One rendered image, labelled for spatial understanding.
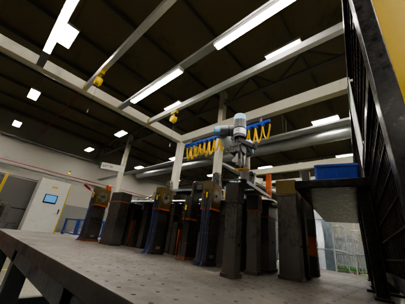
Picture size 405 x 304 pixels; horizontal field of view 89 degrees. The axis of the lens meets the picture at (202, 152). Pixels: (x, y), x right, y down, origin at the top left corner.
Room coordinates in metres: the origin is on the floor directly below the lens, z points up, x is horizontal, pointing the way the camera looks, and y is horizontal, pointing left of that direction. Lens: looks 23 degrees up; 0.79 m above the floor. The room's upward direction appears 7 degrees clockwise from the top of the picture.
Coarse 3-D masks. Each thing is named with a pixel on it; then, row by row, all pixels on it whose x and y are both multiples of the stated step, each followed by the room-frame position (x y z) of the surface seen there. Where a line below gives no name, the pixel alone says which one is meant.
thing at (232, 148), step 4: (236, 136) 1.11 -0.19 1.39; (240, 136) 1.11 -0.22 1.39; (244, 136) 1.10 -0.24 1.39; (232, 140) 1.16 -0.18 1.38; (236, 140) 1.13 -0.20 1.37; (232, 144) 1.12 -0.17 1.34; (236, 144) 1.10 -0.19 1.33; (240, 144) 1.08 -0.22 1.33; (232, 148) 1.12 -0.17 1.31; (236, 148) 1.11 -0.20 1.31; (244, 148) 1.12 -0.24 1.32; (232, 152) 1.12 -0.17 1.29; (236, 152) 1.13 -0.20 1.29; (244, 152) 1.12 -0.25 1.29
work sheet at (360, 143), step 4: (348, 80) 0.63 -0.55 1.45; (352, 80) 0.62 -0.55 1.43; (352, 92) 0.62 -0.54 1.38; (352, 96) 0.62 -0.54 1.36; (352, 100) 0.65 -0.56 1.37; (352, 104) 0.68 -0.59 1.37; (352, 108) 0.71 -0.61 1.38; (352, 112) 0.75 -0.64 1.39; (352, 116) 0.79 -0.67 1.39; (356, 116) 0.63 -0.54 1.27; (356, 120) 0.65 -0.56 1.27; (356, 124) 0.68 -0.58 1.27; (356, 128) 0.71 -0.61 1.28; (356, 132) 0.74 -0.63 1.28; (356, 136) 0.78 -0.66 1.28; (360, 136) 0.62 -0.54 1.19; (360, 140) 0.64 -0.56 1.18; (360, 144) 0.67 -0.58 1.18; (360, 148) 0.70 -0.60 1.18; (360, 152) 0.73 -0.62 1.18; (360, 156) 0.77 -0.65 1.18
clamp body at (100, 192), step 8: (96, 192) 1.55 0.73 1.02; (104, 192) 1.58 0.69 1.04; (96, 200) 1.55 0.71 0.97; (104, 200) 1.59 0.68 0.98; (88, 208) 1.57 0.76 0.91; (96, 208) 1.57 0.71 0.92; (104, 208) 1.62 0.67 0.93; (88, 216) 1.55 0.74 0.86; (96, 216) 1.58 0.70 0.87; (88, 224) 1.55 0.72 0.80; (96, 224) 1.59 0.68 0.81; (80, 232) 1.57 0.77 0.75; (88, 232) 1.56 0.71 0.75; (96, 232) 1.61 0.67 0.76; (80, 240) 1.56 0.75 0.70; (88, 240) 1.57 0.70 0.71; (96, 240) 1.62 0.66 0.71
